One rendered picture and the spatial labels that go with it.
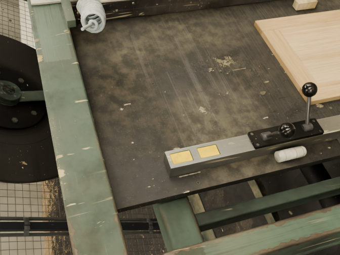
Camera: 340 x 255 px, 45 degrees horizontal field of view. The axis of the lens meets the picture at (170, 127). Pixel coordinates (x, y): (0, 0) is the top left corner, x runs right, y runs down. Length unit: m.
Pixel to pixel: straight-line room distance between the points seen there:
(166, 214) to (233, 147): 0.23
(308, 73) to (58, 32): 0.74
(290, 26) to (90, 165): 0.87
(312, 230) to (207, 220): 0.24
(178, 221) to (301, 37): 0.77
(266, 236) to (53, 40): 0.74
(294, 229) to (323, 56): 0.65
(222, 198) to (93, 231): 2.44
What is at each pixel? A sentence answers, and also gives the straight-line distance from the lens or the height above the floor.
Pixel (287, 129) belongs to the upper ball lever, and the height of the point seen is 1.56.
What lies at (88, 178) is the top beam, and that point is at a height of 1.92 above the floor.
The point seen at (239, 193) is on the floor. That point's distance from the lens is 3.09.
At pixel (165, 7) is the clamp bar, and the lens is 1.41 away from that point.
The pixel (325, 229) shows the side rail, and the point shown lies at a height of 1.49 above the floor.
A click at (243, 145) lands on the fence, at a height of 1.55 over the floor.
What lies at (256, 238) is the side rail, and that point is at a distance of 0.90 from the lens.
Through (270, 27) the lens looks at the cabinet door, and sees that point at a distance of 1.44.
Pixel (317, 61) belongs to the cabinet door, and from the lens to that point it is 1.37.
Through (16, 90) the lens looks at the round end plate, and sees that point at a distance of 1.74.
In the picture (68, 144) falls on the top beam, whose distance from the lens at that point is 0.92.
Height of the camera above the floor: 2.33
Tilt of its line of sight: 38 degrees down
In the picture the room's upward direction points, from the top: 79 degrees counter-clockwise
